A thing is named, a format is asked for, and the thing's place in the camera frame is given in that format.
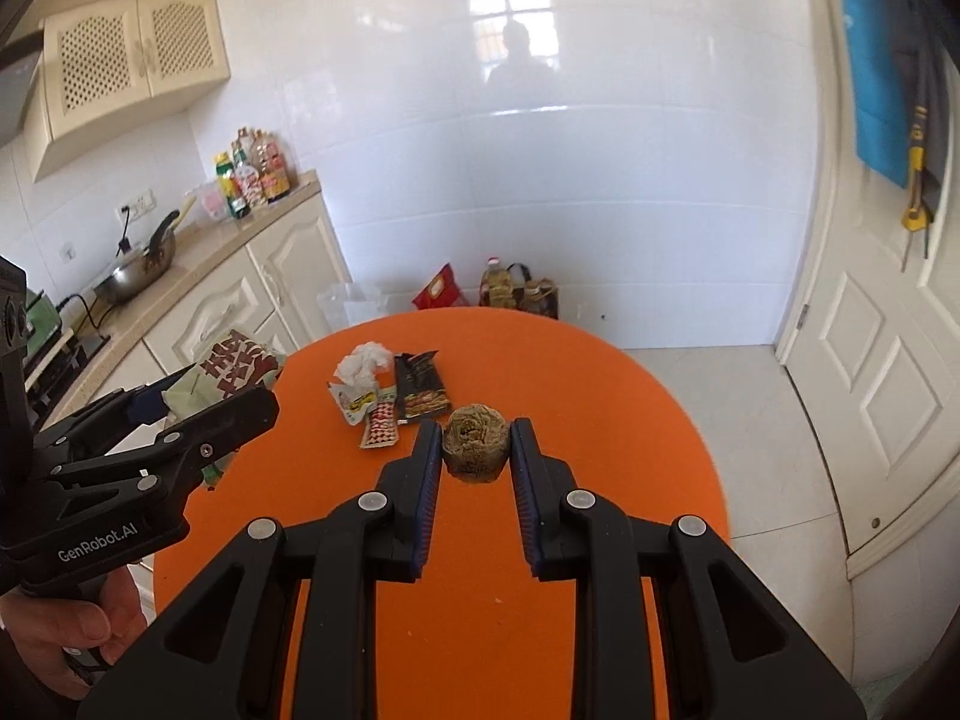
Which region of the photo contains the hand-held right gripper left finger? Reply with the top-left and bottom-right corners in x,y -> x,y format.
75,418 -> 443,720

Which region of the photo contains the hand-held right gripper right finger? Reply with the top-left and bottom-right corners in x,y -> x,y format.
510,418 -> 867,720

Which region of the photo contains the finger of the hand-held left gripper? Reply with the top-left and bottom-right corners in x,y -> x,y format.
37,364 -> 200,460
49,386 -> 280,496

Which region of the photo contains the person's left hand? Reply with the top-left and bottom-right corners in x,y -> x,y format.
0,570 -> 151,702

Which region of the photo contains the red checkered packet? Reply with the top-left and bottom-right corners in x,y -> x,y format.
360,384 -> 401,449

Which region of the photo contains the black snack packet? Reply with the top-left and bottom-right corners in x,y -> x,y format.
394,350 -> 452,422

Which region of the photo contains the yellow label sauce packet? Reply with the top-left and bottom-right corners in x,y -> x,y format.
328,381 -> 380,428

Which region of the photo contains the metal wok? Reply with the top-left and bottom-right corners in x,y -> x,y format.
94,210 -> 182,307

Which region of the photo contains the crumpled white tissue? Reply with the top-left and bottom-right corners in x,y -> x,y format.
335,343 -> 395,389

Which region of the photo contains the round orange table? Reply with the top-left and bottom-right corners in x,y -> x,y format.
150,306 -> 730,720

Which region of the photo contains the cream kitchen counter cabinet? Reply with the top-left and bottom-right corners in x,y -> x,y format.
45,169 -> 353,421

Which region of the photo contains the clear plastic container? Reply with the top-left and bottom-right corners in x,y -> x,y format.
316,281 -> 388,332

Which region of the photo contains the red plastic bag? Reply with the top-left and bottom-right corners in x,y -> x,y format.
412,262 -> 473,311

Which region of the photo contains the brown cardboard box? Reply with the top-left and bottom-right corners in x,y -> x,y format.
504,262 -> 561,321

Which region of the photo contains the yellow cooking oil bottle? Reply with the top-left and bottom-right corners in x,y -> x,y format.
480,255 -> 523,309

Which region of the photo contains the green bottle with yellow cap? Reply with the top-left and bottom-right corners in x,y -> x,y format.
215,154 -> 251,221

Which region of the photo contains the red label sauce bottle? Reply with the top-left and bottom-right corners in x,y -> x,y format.
232,139 -> 269,209

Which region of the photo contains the white panelled door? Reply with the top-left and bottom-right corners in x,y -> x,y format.
775,0 -> 960,580

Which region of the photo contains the blue hanging sheet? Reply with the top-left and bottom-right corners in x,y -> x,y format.
835,0 -> 940,190

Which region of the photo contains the cream lattice wall cabinet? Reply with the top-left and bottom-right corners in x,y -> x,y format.
30,0 -> 235,182

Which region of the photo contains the yellow handled tool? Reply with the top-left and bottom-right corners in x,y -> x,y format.
898,52 -> 943,272

